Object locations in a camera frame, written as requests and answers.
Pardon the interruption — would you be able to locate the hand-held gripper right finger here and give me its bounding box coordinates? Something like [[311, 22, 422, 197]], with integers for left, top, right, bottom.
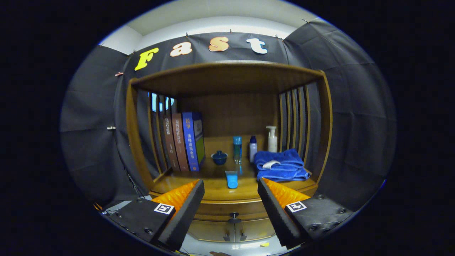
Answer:
[[257, 177, 356, 249]]

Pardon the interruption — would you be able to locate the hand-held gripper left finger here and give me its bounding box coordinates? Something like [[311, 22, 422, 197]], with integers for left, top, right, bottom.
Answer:
[[103, 179, 205, 251]]

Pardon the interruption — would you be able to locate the wooden drawer with black knob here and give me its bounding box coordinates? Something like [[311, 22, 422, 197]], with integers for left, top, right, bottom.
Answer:
[[194, 201, 276, 224]]

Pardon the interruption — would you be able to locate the light blue cosmetic tube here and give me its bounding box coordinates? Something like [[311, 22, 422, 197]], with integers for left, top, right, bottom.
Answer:
[[225, 170, 239, 189]]

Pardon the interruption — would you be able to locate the wooden cabinet door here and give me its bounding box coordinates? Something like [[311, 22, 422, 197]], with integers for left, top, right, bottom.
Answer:
[[235, 219, 276, 242], [188, 220, 235, 243]]

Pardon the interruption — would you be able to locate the wooden countertop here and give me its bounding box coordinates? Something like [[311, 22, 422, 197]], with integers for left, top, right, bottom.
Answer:
[[149, 137, 319, 201]]

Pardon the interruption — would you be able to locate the wooden cabinet with hutch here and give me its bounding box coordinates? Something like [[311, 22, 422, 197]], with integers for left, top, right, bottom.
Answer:
[[125, 62, 333, 243]]

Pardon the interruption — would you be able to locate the folded blue towel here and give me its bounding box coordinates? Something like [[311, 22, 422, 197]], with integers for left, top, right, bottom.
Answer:
[[254, 149, 311, 182]]

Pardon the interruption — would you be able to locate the blue lidded tea cup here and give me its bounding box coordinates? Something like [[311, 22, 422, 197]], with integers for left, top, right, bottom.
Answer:
[[211, 150, 228, 165]]

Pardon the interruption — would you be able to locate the white pump bottle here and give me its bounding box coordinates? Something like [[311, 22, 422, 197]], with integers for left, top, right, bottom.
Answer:
[[266, 126, 278, 153]]

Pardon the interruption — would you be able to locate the clear blue tall bottle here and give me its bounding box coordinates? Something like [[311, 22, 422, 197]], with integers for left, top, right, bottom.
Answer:
[[233, 136, 242, 164]]

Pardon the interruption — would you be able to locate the reddish brown book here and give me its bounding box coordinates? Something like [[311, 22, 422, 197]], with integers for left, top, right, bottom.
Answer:
[[172, 113, 190, 172]]

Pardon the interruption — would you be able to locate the thick blue book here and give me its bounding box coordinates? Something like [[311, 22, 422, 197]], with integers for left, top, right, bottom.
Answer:
[[182, 112, 206, 172]]

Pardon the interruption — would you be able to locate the dark brown book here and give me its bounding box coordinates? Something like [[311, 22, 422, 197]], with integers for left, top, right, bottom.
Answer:
[[162, 114, 180, 172]]

